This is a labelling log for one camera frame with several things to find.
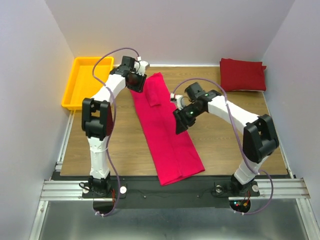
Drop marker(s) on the folded dark red shirt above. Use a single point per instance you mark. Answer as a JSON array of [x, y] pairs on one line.
[[239, 75]]

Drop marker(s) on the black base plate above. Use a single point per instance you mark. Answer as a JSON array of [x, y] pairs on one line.
[[145, 192]]

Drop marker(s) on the aluminium rail frame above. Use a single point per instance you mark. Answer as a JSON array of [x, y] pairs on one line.
[[279, 213]]

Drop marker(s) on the pink red t shirt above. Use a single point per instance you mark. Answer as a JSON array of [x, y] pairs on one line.
[[174, 155]]

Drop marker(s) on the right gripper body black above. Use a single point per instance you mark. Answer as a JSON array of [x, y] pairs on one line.
[[189, 114]]

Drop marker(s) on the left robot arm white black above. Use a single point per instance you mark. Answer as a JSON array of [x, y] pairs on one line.
[[97, 120]]

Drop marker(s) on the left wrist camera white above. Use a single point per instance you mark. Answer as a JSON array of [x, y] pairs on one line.
[[140, 66]]

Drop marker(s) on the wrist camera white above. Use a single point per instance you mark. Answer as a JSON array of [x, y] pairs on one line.
[[178, 100], [140, 66]]

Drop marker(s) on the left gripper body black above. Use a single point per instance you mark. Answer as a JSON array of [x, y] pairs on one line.
[[137, 83]]

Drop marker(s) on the yellow plastic tray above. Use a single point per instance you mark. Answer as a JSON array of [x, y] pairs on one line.
[[81, 84]]

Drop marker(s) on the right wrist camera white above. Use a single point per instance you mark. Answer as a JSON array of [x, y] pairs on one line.
[[178, 100]]

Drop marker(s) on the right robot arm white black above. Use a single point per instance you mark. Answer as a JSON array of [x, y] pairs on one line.
[[255, 134]]

